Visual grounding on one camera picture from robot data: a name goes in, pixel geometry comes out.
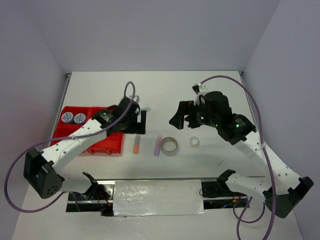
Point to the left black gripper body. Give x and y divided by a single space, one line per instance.
130 125

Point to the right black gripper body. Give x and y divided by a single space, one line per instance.
196 112

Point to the blue glue stick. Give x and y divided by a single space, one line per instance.
146 109

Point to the blue white putty jar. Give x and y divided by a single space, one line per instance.
79 118
67 118

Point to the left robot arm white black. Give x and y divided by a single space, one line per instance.
44 169

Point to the orange glue stick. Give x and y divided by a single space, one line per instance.
136 146

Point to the small clear tape roll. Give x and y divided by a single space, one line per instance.
194 142

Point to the purple glue stick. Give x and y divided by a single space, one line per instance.
157 148

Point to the large clear tape roll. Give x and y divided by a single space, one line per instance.
169 146

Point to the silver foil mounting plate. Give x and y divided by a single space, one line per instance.
157 198

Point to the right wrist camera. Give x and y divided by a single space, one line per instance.
200 90

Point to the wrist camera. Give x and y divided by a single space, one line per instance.
200 90
135 98

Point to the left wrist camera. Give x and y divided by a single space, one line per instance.
135 98

